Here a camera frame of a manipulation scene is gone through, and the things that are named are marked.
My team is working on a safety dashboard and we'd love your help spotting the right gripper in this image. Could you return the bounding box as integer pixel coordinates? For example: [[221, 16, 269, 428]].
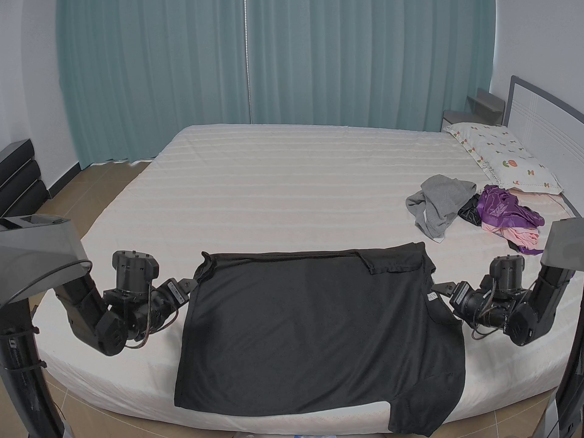
[[433, 281, 489, 327]]

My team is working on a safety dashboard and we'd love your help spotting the grey bedside table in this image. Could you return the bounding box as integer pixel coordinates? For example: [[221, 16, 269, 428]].
[[442, 88, 506, 131]]

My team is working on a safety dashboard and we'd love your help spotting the bed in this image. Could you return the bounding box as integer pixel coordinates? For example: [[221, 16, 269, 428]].
[[30, 75, 584, 432]]

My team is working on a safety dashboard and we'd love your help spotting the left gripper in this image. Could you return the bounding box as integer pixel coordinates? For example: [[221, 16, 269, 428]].
[[148, 279, 200, 329]]

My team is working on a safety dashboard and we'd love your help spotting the pile of clothes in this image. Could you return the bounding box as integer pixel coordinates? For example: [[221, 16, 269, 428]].
[[457, 184, 546, 256]]

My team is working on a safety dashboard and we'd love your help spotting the grey garment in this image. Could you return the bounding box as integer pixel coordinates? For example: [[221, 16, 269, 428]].
[[405, 174, 478, 244]]

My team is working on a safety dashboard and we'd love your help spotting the black chest of drawers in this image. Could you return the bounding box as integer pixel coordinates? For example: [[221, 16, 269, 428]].
[[0, 139, 50, 220]]

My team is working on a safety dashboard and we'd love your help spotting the blue-green curtain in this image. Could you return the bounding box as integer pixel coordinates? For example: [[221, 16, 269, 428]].
[[57, 0, 251, 169], [244, 0, 495, 131]]

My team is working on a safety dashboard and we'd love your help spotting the white printed pillow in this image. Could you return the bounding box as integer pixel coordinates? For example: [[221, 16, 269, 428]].
[[445, 123, 565, 195]]

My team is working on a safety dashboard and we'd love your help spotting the black T-shirt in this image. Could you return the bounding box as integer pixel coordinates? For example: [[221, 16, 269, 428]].
[[173, 241, 466, 438]]

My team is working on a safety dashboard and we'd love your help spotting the black cable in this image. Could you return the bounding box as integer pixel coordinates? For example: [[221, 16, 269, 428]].
[[5, 259, 93, 304]]

